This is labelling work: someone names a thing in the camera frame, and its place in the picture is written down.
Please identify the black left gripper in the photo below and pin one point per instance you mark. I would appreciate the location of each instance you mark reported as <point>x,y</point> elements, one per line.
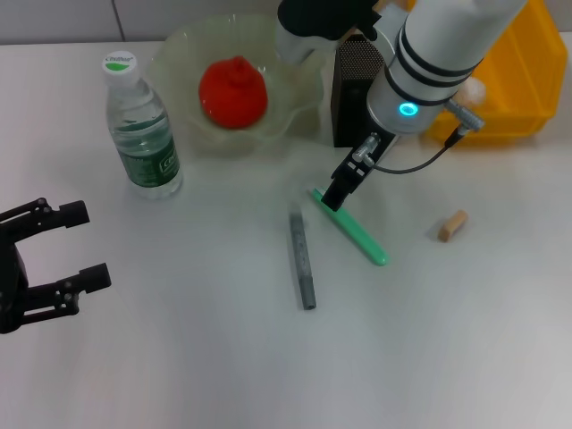
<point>11,286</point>

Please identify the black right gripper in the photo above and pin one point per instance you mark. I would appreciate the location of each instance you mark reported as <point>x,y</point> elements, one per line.
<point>362,172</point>

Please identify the green pen with white clip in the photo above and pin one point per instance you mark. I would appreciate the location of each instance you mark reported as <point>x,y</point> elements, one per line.
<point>362,241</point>

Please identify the grey pen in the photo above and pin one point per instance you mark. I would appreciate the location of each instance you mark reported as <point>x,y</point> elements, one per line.
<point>304,268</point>

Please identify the clear green-label water bottle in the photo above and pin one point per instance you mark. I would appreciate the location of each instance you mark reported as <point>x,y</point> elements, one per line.
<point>147,165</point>

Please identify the small wooden cork block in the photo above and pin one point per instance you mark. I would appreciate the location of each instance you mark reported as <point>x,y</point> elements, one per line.
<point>451,225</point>

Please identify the white paper ball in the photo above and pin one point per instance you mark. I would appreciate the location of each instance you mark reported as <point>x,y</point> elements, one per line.
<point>476,91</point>

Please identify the black mesh pen holder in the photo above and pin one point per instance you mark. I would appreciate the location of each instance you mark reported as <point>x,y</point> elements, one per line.
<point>353,111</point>

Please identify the red-orange fruit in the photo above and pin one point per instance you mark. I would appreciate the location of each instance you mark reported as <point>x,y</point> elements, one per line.
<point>232,98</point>

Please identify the wavy glass fruit bowl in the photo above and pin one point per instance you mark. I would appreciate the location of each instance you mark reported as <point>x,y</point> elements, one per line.
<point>187,58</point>

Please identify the yellow plastic bin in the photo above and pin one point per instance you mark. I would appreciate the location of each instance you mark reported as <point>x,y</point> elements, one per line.
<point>527,89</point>

